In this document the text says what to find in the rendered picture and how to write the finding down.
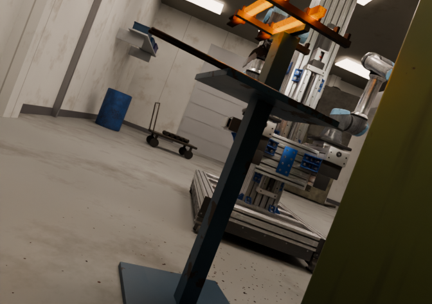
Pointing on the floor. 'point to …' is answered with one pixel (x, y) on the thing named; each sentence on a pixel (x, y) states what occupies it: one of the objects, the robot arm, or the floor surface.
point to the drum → (113, 110)
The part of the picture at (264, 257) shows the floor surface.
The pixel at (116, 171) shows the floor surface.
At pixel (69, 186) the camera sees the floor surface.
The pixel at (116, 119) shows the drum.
